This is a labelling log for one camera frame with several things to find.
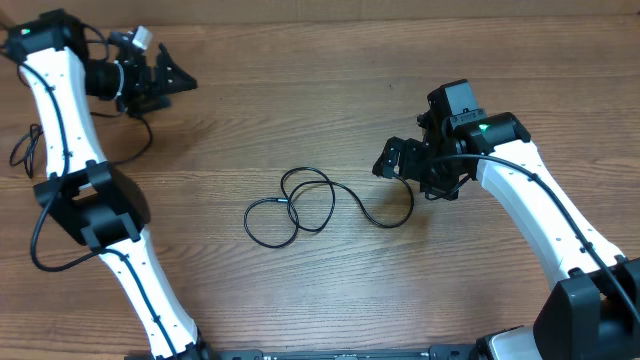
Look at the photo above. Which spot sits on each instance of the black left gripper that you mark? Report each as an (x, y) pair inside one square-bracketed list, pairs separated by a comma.
[(146, 88)]

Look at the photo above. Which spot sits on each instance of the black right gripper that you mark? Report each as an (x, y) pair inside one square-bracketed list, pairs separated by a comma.
[(411, 153)]

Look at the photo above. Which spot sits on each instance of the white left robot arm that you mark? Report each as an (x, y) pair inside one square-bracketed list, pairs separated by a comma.
[(85, 193)]

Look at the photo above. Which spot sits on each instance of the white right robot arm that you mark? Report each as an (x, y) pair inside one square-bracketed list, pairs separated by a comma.
[(592, 311)]

